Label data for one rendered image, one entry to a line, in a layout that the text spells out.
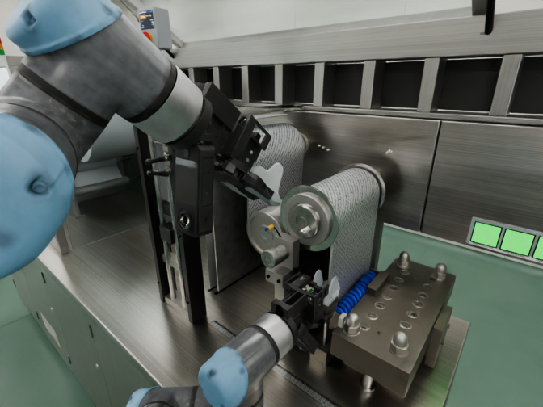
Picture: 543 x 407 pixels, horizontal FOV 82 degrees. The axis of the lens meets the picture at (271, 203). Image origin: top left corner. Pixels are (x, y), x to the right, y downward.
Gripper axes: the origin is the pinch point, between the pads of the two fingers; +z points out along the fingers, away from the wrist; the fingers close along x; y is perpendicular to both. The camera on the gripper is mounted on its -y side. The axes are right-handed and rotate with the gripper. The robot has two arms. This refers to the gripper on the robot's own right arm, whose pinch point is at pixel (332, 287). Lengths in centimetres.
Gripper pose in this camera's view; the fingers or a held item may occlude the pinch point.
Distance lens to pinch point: 74.4
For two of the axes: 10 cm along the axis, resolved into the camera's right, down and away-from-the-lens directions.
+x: -7.7, -2.3, 5.9
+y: 0.0, -9.3, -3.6
